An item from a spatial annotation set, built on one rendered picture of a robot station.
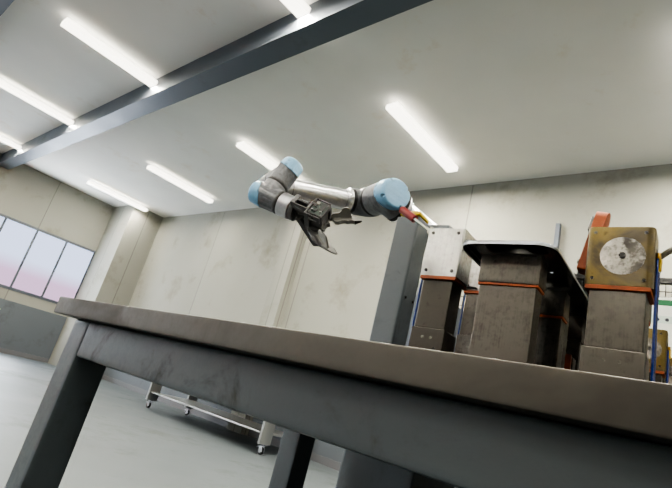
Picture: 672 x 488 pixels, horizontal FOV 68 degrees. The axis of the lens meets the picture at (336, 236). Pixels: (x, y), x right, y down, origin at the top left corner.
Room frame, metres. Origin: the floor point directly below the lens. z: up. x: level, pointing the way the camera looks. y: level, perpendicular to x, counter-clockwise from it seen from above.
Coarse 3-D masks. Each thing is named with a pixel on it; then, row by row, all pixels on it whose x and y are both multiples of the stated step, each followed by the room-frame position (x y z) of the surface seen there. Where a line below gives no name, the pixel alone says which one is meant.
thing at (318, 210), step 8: (296, 200) 1.37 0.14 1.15; (312, 200) 1.36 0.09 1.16; (320, 200) 1.37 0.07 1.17; (288, 208) 1.39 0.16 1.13; (296, 208) 1.38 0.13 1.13; (304, 208) 1.36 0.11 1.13; (312, 208) 1.35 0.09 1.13; (320, 208) 1.35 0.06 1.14; (328, 208) 1.35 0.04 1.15; (288, 216) 1.41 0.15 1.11; (296, 216) 1.42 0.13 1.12; (304, 216) 1.36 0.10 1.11; (312, 216) 1.34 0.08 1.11; (320, 216) 1.34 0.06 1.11; (328, 216) 1.39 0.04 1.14; (304, 224) 1.40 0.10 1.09; (312, 224) 1.39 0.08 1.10; (320, 224) 1.37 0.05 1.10; (328, 224) 1.41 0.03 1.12
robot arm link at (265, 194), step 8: (256, 184) 1.42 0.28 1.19; (264, 184) 1.42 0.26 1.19; (272, 184) 1.42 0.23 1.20; (280, 184) 1.42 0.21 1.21; (248, 192) 1.44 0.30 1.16; (256, 192) 1.42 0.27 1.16; (264, 192) 1.41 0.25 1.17; (272, 192) 1.41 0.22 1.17; (280, 192) 1.41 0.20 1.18; (256, 200) 1.43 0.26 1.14; (264, 200) 1.42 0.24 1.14; (272, 200) 1.40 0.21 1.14; (264, 208) 1.45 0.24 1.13; (272, 208) 1.42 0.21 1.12
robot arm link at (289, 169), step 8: (288, 160) 1.43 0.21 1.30; (296, 160) 1.44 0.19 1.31; (280, 168) 1.43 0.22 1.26; (288, 168) 1.43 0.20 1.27; (296, 168) 1.44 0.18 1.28; (272, 176) 1.43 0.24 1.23; (280, 176) 1.42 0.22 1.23; (288, 176) 1.43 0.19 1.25; (296, 176) 1.45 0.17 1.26; (288, 184) 1.44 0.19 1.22
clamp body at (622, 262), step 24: (600, 240) 0.84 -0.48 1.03; (624, 240) 0.82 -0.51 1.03; (648, 240) 0.80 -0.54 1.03; (600, 264) 0.84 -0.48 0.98; (624, 264) 0.82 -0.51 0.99; (648, 264) 0.79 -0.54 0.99; (600, 288) 0.84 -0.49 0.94; (624, 288) 0.82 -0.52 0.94; (648, 288) 0.79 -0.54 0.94; (600, 312) 0.84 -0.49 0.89; (624, 312) 0.82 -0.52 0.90; (648, 312) 0.84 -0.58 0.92; (600, 336) 0.84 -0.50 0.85; (624, 336) 0.82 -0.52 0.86; (600, 360) 0.84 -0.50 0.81; (624, 360) 0.81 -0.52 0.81
